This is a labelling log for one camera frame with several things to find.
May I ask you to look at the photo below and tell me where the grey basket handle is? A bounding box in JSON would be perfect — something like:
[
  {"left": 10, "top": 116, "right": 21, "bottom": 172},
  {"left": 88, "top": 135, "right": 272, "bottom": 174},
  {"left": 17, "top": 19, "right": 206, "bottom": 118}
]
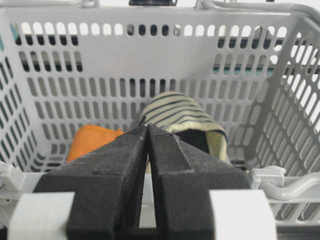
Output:
[{"left": 246, "top": 165, "right": 320, "bottom": 203}]

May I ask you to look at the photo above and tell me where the striped cream slipper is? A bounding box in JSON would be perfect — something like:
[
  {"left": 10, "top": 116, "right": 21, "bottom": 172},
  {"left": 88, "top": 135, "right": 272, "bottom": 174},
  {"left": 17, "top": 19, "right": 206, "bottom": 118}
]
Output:
[{"left": 139, "top": 91, "right": 231, "bottom": 164}]

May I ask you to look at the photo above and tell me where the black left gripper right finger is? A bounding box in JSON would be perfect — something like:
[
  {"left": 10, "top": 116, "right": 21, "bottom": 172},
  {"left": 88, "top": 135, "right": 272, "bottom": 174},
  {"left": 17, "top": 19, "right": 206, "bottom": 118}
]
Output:
[{"left": 147, "top": 125, "right": 250, "bottom": 240}]

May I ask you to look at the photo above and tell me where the orange cloth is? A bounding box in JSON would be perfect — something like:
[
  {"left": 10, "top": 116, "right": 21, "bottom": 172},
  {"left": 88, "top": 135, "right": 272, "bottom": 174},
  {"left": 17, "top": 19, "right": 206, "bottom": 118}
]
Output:
[{"left": 66, "top": 124, "right": 124, "bottom": 163}]

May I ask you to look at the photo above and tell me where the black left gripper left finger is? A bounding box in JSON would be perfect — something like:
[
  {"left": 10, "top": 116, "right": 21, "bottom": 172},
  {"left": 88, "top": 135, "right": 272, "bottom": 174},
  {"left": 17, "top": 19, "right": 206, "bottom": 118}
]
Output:
[{"left": 34, "top": 125, "right": 148, "bottom": 240}]

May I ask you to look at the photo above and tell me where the grey plastic shopping basket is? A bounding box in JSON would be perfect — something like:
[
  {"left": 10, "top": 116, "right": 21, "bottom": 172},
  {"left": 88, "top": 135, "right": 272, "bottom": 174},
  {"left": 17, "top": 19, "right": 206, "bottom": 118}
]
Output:
[{"left": 0, "top": 0, "right": 320, "bottom": 240}]

